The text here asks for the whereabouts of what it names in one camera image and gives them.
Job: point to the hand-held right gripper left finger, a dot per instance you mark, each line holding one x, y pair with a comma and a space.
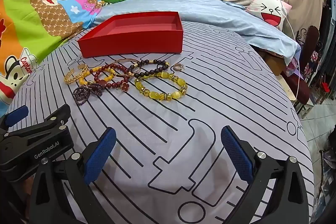
101, 155

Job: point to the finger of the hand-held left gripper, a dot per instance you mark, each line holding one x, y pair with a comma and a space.
17, 114
52, 117

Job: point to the thin gold bangle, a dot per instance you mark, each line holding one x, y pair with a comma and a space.
126, 58

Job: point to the cartoon monkey blanket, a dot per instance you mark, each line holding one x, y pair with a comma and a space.
39, 16

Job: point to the purple small bead strand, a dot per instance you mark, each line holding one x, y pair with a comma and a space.
78, 92

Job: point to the pink cartoon face cushion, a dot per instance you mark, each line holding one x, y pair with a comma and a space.
267, 11

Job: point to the red and gold clover charm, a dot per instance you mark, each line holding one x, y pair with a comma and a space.
124, 86

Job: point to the light blue blanket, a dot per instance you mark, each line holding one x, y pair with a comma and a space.
210, 14

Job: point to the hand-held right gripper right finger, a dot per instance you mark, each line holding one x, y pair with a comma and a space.
236, 154

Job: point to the grey striped bedsheet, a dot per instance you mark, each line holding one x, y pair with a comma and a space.
170, 121

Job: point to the red cardboard box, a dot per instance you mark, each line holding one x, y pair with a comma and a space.
131, 43

